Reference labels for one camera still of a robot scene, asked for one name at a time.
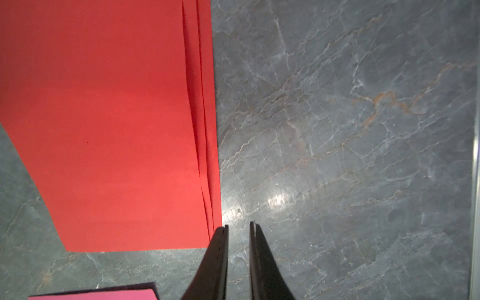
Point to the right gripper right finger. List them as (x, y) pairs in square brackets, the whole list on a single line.
[(265, 277)]

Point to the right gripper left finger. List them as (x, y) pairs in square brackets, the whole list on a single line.
[(209, 282)]

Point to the red paper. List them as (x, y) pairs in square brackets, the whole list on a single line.
[(208, 90), (202, 112), (101, 101)]

